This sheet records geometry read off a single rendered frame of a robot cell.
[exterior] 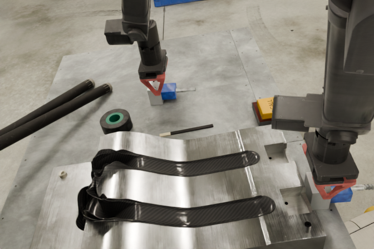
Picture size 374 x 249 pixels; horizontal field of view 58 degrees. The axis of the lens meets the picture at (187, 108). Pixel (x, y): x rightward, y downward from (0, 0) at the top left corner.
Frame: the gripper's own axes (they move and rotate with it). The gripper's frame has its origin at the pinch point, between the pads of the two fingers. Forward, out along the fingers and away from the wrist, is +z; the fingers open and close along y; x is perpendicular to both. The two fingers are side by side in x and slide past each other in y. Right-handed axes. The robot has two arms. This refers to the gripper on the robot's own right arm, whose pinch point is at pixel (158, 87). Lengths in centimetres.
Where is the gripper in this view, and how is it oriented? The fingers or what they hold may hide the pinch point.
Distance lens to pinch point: 96.9
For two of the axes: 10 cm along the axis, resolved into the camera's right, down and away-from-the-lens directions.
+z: 1.2, 7.5, 6.5
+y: -0.5, 6.6, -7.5
